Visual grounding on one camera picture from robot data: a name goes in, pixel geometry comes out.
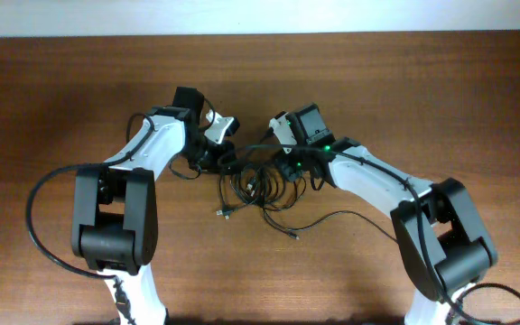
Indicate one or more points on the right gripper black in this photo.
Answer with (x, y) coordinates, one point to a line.
(289, 170)

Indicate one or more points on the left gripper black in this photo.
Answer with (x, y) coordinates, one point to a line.
(223, 163)

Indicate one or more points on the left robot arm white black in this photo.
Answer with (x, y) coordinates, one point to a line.
(115, 223)

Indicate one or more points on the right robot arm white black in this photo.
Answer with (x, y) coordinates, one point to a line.
(443, 242)

